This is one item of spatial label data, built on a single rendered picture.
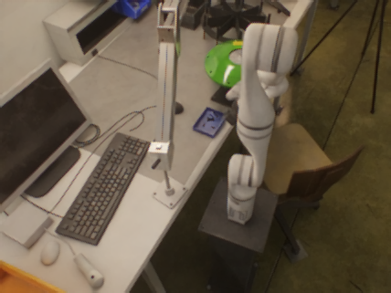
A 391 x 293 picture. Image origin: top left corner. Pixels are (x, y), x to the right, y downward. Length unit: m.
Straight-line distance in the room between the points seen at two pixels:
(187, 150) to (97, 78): 0.63
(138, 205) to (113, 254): 0.18
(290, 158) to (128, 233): 0.89
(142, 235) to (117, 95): 0.70
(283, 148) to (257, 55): 1.09
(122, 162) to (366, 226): 1.59
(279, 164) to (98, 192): 0.87
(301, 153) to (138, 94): 0.85
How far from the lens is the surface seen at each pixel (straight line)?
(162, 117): 1.03
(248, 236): 1.23
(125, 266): 1.16
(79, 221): 1.24
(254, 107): 0.78
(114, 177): 1.29
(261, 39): 0.69
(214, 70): 1.41
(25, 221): 1.30
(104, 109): 1.55
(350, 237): 2.28
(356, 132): 2.76
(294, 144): 1.76
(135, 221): 1.21
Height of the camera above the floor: 1.99
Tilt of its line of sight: 53 degrees down
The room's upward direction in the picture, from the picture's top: 3 degrees counter-clockwise
